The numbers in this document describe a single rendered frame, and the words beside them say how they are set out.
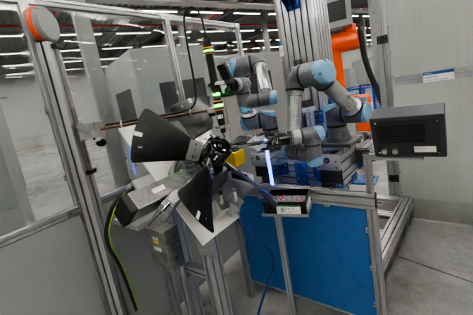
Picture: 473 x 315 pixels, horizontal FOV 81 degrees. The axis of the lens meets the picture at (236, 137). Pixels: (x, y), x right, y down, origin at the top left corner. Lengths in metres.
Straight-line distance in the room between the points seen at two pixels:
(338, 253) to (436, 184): 1.49
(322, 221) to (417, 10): 1.87
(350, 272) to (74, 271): 1.44
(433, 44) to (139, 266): 2.68
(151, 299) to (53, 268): 0.68
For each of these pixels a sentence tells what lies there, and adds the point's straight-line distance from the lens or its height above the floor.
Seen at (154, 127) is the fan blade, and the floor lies 1.35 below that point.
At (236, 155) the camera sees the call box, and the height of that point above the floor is 1.05.
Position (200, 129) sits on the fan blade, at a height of 1.30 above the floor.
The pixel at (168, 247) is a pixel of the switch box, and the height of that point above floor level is 0.76.
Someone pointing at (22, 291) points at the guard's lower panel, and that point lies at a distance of 1.73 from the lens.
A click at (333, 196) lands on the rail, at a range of 1.54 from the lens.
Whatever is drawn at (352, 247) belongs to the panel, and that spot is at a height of 0.55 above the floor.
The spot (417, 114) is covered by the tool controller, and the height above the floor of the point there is 1.23.
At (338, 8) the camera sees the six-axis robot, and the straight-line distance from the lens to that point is 5.13.
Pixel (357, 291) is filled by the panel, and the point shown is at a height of 0.29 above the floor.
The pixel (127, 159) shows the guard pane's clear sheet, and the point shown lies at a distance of 1.83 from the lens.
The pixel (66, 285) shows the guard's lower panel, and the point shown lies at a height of 0.64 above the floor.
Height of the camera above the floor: 1.44
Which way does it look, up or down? 9 degrees down
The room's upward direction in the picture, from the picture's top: 10 degrees counter-clockwise
